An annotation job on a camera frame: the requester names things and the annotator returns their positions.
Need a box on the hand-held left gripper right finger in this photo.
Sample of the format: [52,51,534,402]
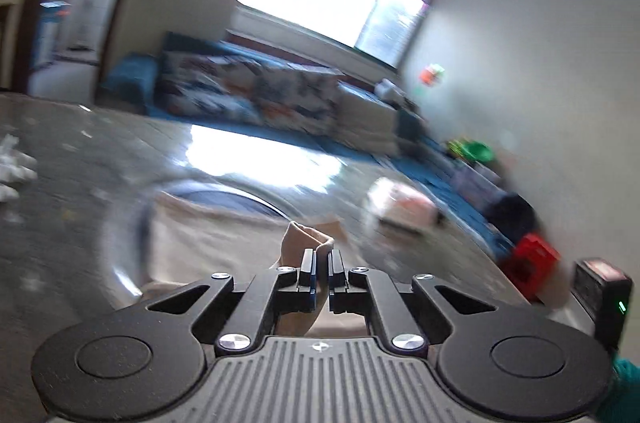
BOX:
[327,249,497,353]

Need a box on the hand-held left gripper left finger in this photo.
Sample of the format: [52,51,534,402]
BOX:
[145,248,318,352]

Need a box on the cream fleece garment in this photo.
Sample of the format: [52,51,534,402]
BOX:
[142,195,370,339]

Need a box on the person's right forearm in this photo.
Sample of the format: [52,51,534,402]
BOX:
[595,343,640,423]

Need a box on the red plastic stool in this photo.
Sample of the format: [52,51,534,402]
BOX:
[499,233,562,300]

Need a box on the white and pink tissue box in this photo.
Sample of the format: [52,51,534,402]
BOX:
[365,177,442,234]

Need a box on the black turntable base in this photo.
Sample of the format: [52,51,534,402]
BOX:
[165,188,286,219]

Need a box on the dark bag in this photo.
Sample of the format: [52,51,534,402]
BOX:
[486,193,537,250]

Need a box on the beige cushion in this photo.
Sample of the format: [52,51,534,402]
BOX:
[332,83,401,156]

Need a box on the clear plastic storage box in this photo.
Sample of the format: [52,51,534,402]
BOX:
[457,163,503,206]

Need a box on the butterfly print pillow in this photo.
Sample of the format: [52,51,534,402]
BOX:
[250,65,346,136]
[152,50,263,126]

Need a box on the glass turntable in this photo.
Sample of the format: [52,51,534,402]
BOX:
[102,175,353,304]

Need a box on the green plastic bowl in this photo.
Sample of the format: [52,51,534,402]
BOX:
[447,139,495,164]

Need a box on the black and white plush toy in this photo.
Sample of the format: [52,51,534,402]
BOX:
[374,78,408,106]

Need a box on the colourful pinwheel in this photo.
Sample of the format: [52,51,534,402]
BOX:
[417,63,447,90]

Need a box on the blue sofa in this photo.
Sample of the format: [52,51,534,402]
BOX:
[97,30,521,259]

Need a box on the white glove with pink cuff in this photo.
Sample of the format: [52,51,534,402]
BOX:
[0,134,39,204]

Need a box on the blue printed box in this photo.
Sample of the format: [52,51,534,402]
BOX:
[36,0,72,66]

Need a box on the dark wooden door frame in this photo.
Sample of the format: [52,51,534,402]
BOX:
[20,0,168,100]

